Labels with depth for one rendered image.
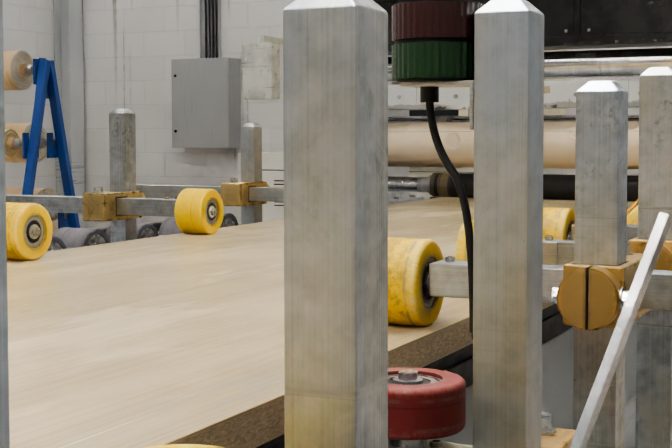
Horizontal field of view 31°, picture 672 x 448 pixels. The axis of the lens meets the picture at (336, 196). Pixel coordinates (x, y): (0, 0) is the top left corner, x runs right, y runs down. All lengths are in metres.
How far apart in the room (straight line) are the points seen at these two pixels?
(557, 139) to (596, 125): 2.15
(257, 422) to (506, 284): 0.19
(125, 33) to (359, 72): 11.03
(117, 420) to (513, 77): 0.32
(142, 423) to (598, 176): 0.43
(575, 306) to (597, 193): 0.09
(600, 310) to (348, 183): 0.49
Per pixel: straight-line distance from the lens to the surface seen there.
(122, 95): 11.52
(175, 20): 11.22
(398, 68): 0.76
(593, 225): 0.99
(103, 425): 0.75
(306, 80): 0.51
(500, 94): 0.74
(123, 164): 2.23
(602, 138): 0.98
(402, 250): 1.07
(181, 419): 0.76
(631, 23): 3.10
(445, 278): 1.07
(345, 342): 0.51
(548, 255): 1.30
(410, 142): 3.26
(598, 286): 0.96
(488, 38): 0.75
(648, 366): 1.25
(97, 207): 2.18
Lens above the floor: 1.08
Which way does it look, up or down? 3 degrees down
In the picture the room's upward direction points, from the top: straight up
